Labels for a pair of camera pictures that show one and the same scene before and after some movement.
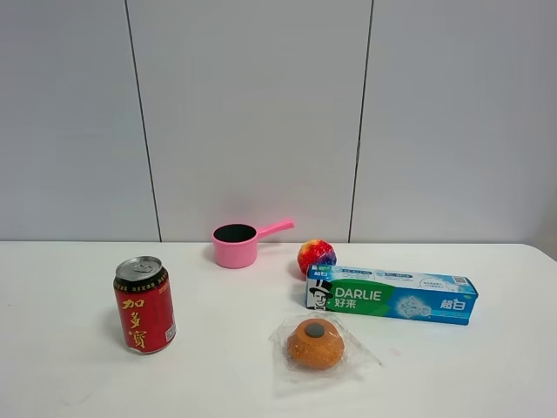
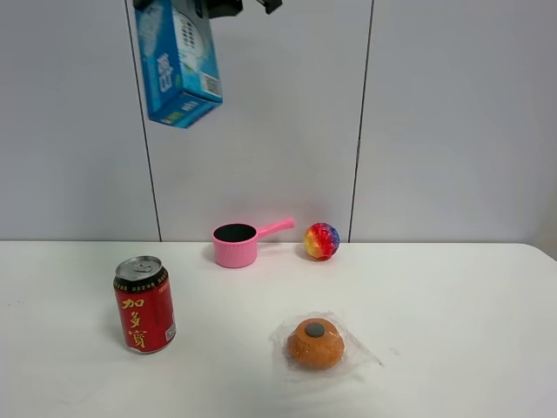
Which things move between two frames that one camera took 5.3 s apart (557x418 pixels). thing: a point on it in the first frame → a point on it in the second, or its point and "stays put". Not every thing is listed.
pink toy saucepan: (236, 246) stays put
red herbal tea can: (145, 301) stays put
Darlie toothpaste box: (399, 295) → (181, 75)
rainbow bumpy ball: (316, 252) → (322, 240)
